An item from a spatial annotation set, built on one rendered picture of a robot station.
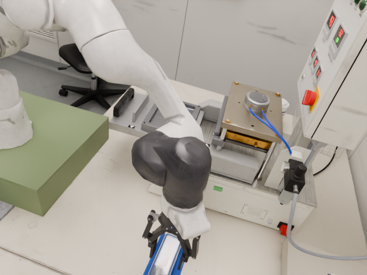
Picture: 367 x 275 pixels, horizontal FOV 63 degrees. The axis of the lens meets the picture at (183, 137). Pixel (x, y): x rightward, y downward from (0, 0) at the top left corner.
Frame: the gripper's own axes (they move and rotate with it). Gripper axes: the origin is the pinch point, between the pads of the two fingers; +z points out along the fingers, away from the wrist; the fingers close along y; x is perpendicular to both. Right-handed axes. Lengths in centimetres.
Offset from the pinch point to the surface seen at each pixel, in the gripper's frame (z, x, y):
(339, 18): -57, -46, -22
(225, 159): -15.4, -27.4, -6.2
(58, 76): 83, -180, 177
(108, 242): 9.7, -1.7, 18.8
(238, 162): -15.5, -27.9, -10.3
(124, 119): -12.5, -33.2, 30.7
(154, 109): -15.1, -40.7, 23.1
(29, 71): 83, -172, 204
